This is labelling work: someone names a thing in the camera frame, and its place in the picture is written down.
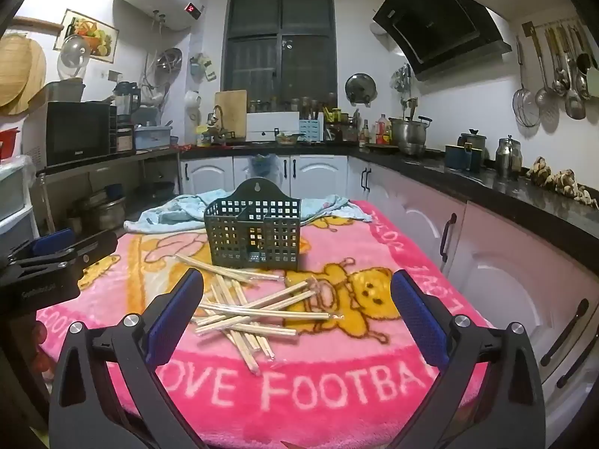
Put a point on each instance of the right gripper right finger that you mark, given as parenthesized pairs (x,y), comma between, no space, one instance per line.
(488,392)

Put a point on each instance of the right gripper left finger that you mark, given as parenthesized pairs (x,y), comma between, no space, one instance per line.
(106,393)

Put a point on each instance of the dark green utensil basket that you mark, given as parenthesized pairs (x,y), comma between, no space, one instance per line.
(257,226)

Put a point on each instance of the dark kitchen window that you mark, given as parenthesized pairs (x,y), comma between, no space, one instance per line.
(280,51)

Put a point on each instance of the steel pot on shelf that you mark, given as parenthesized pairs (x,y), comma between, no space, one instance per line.
(107,215)

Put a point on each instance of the black microwave oven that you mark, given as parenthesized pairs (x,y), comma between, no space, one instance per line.
(60,132)

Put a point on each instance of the white base cabinets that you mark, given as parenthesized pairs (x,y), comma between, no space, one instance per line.
(496,250)

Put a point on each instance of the pink cartoon blanket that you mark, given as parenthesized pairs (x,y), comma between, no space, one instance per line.
(340,370)

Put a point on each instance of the light blue towel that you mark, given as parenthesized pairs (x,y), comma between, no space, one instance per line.
(186,212)

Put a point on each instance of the light blue plastic box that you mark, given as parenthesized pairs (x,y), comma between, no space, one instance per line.
(152,137)

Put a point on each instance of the blender with black lid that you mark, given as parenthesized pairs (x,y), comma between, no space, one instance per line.
(127,96)

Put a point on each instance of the round bamboo boards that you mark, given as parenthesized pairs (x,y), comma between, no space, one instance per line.
(23,73)

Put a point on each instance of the blue plastic bag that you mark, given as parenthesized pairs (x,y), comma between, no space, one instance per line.
(264,166)

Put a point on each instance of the wooden cutting board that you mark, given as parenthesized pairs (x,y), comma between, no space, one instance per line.
(234,109)

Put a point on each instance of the blue enamel pot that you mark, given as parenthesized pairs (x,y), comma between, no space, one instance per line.
(466,158)

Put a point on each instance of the steel kettle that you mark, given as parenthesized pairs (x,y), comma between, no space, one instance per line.
(508,158)

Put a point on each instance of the black lidded canister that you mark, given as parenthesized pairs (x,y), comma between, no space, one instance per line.
(476,139)

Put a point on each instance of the stainless steel stock pot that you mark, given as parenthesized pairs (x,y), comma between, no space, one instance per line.
(410,135)

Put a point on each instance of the red sauce bottle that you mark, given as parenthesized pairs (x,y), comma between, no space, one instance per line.
(382,131)

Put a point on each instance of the blue knife block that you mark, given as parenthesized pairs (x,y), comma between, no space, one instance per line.
(311,130)

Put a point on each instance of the hanging steel ladle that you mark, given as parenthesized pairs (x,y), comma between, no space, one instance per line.
(544,96)

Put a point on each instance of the hanging pot lid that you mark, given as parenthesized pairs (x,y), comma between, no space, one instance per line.
(360,88)

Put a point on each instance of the black range hood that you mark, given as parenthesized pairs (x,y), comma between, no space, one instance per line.
(438,36)

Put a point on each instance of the fruit picture frame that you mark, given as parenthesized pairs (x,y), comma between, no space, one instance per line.
(101,38)

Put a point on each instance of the hanging wire skimmer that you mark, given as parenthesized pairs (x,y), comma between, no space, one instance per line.
(524,104)

